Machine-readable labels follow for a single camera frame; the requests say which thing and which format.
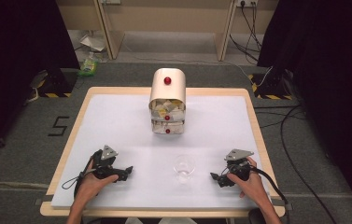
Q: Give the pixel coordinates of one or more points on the person's left hand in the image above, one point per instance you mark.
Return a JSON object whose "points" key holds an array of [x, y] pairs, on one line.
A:
{"points": [[92, 186]]}

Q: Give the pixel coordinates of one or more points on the crumpled white paper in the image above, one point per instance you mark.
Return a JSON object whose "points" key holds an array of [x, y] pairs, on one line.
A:
{"points": [[93, 42]]}

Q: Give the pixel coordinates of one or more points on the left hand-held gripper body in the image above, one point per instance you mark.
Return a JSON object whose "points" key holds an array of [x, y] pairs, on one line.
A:
{"points": [[108, 169]]}

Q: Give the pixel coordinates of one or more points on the white table mat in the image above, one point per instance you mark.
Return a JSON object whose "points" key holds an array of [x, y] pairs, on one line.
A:
{"points": [[152, 149]]}

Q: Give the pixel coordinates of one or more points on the clear glass cup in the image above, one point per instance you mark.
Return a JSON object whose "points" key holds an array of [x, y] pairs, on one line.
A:
{"points": [[184, 166]]}

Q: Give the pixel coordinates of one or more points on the white wall socket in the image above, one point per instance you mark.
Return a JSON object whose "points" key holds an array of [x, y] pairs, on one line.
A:
{"points": [[247, 2]]}

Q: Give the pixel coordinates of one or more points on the black yellow striped stand base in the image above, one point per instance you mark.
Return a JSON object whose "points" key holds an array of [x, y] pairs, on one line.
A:
{"points": [[271, 85], [52, 85]]}

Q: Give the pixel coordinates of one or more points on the person's right hand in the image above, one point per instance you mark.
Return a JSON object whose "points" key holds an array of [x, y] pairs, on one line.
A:
{"points": [[253, 186]]}

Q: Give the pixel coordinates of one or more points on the green plastic packet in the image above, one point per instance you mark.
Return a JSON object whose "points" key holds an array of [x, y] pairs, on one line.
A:
{"points": [[88, 67]]}

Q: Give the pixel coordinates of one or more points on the light wooden desk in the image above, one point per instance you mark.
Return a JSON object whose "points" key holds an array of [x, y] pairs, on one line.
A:
{"points": [[170, 18]]}

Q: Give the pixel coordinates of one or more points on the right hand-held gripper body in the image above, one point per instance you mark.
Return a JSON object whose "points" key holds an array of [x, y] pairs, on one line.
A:
{"points": [[240, 168]]}

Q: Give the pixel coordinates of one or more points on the white drawer cabinet red knobs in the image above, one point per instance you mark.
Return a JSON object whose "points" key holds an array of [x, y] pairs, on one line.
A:
{"points": [[167, 90]]}

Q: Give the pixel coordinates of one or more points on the black curtain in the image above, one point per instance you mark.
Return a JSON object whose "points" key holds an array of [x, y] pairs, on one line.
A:
{"points": [[329, 77], [15, 62]]}

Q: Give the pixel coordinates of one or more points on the pile of paper packets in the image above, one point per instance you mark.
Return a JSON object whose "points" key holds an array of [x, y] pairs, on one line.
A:
{"points": [[168, 107]]}

